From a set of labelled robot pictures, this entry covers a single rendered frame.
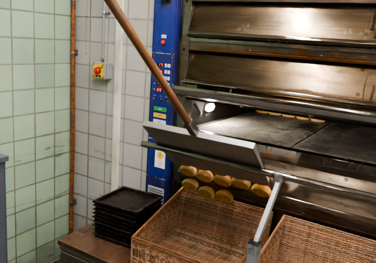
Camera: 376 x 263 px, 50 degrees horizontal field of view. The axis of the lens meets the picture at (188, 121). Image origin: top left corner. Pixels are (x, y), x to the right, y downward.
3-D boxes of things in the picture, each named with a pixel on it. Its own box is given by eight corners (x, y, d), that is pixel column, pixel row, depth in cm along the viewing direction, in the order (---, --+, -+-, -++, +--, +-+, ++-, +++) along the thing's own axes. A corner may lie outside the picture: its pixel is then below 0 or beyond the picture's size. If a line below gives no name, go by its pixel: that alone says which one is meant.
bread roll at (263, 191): (270, 200, 197) (274, 192, 201) (269, 191, 193) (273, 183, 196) (250, 194, 202) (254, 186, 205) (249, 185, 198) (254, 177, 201)
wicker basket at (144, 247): (179, 229, 242) (182, 184, 237) (269, 259, 215) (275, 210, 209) (127, 264, 201) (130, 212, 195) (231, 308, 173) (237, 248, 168)
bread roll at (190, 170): (195, 179, 217) (200, 172, 221) (193, 170, 213) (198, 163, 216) (179, 174, 222) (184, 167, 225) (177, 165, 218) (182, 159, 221)
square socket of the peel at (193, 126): (189, 125, 166) (192, 118, 167) (182, 123, 168) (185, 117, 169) (197, 136, 173) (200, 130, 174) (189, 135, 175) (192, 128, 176)
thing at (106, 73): (100, 77, 262) (100, 61, 260) (112, 79, 257) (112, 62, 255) (92, 78, 255) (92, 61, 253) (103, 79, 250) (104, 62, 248)
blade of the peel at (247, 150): (253, 149, 160) (255, 142, 162) (141, 125, 187) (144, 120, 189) (269, 186, 188) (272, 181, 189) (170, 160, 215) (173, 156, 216)
